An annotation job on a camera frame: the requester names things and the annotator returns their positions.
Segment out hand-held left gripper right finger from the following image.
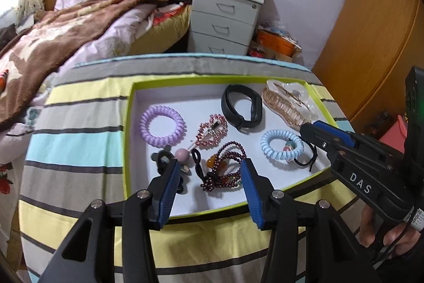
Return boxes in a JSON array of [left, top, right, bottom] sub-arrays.
[[240, 159, 381, 283]]

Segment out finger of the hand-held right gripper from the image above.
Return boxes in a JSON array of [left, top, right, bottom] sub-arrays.
[[313, 120, 358, 149], [300, 123, 340, 158]]

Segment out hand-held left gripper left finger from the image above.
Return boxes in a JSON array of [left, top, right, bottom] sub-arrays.
[[38, 160, 182, 283]]

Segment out black hair tie round charm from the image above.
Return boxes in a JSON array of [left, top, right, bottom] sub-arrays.
[[283, 134, 320, 172]]

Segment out dark red bead bracelet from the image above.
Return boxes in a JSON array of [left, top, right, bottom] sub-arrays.
[[200, 142, 249, 192]]

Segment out black hair tie pink ball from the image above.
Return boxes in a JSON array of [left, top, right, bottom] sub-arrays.
[[151, 145, 207, 195]]

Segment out blue spiral hair tie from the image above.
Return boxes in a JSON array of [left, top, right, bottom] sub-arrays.
[[260, 129, 304, 162]]

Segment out pink rhinestone heart hair clip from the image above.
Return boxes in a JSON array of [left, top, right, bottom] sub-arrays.
[[189, 114, 228, 150]]

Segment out black wrist band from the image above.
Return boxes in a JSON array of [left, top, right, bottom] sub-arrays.
[[221, 84, 263, 134]]

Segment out lime green cardboard box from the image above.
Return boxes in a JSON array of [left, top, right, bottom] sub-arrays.
[[123, 76, 340, 220]]

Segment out person's right forearm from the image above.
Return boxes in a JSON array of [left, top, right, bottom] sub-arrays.
[[373, 237, 424, 283]]

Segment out person's right hand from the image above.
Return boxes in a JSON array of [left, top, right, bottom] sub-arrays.
[[359, 203, 424, 257]]

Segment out pink plastic bin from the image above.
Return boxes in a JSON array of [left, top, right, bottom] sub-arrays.
[[378, 114, 409, 154]]

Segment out clear pink hair claw clip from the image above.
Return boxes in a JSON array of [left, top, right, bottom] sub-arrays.
[[262, 79, 319, 131]]

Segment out striped tablecloth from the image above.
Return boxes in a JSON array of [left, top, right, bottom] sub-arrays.
[[18, 53, 361, 283]]

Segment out large wooden wardrobe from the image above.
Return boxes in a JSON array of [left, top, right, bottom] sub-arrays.
[[313, 0, 424, 138]]

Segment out grey drawer nightstand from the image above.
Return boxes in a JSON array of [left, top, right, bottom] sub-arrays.
[[187, 0, 266, 56]]

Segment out red patterned pillow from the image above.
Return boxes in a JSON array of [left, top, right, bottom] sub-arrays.
[[151, 3, 193, 38]]

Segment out brown fleece blanket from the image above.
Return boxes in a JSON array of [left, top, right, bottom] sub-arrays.
[[0, 0, 176, 133]]

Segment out purple spiral hair tie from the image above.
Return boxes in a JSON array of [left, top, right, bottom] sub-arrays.
[[139, 106, 185, 147]]

